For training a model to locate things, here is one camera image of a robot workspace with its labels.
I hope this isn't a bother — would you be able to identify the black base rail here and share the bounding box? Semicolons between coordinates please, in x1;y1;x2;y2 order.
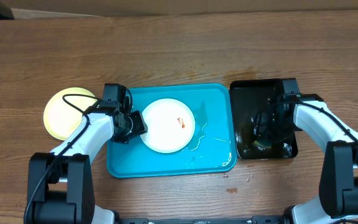
114;215;290;224

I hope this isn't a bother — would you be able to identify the yellow green scrub sponge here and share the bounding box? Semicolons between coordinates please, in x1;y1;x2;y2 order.
253;139;272;149

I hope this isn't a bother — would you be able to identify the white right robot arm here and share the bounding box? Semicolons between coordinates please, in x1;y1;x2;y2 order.
254;95;358;223

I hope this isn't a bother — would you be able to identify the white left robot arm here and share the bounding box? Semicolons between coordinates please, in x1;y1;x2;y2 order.
24;100;147;223

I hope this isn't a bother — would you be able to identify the brown cardboard panel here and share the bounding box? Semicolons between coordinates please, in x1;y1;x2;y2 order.
4;0;358;16

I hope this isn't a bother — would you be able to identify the yellow plate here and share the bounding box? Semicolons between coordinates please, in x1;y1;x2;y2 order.
44;87;94;141

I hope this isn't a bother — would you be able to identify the blue plastic tray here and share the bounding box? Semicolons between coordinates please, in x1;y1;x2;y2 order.
107;83;237;178

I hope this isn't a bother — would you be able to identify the white plate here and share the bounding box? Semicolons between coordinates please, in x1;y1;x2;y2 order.
141;98;195;154

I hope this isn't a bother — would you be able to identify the black water tray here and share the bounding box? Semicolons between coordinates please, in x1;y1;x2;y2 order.
229;78;298;160

